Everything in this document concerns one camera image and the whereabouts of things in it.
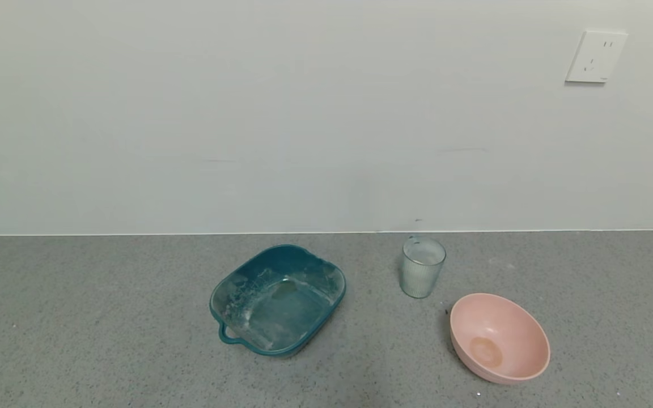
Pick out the ribbed clear glass cup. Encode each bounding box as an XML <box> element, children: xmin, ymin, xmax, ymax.
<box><xmin>400</xmin><ymin>236</ymin><xmax>447</xmax><ymax>299</ymax></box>

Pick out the white wall socket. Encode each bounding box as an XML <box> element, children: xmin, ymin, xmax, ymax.
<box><xmin>565</xmin><ymin>29</ymin><xmax>629</xmax><ymax>84</ymax></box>

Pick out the pink plastic bowl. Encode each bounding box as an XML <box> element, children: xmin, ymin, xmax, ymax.
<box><xmin>450</xmin><ymin>292</ymin><xmax>551</xmax><ymax>385</ymax></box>

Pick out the teal plastic tray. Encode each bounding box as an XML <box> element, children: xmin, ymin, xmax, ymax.
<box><xmin>209</xmin><ymin>244</ymin><xmax>347</xmax><ymax>358</ymax></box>

